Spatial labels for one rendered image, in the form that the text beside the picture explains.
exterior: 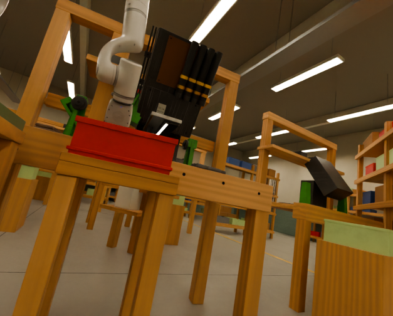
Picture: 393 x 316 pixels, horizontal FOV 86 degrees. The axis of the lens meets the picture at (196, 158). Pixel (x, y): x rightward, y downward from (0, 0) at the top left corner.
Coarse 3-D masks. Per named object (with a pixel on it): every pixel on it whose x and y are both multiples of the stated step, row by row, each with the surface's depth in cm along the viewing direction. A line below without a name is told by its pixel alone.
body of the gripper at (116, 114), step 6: (114, 102) 85; (120, 102) 85; (108, 108) 86; (114, 108) 86; (120, 108) 86; (126, 108) 87; (132, 108) 89; (108, 114) 87; (114, 114) 87; (120, 114) 87; (126, 114) 88; (108, 120) 88; (114, 120) 88; (120, 120) 89; (126, 120) 89; (126, 126) 90
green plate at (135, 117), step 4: (136, 100) 122; (132, 104) 120; (136, 104) 122; (136, 108) 122; (132, 112) 121; (136, 112) 122; (132, 116) 121; (136, 116) 122; (132, 120) 120; (136, 120) 121; (132, 124) 125; (136, 124) 122
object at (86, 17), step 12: (60, 0) 148; (72, 12) 150; (84, 12) 153; (84, 24) 158; (96, 24) 156; (108, 24) 158; (120, 24) 162; (144, 48) 172; (216, 72) 188; (228, 72) 193
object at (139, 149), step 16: (80, 128) 64; (96, 128) 65; (112, 128) 65; (128, 128) 66; (80, 144) 63; (96, 144) 64; (112, 144) 65; (128, 144) 66; (144, 144) 67; (160, 144) 68; (176, 144) 69; (112, 160) 64; (128, 160) 65; (144, 160) 66; (160, 160) 68
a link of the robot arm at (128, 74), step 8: (120, 64) 80; (128, 64) 78; (136, 64) 80; (120, 72) 79; (128, 72) 80; (136, 72) 81; (120, 80) 80; (128, 80) 81; (136, 80) 83; (120, 88) 82; (128, 88) 82; (136, 88) 86; (128, 96) 84
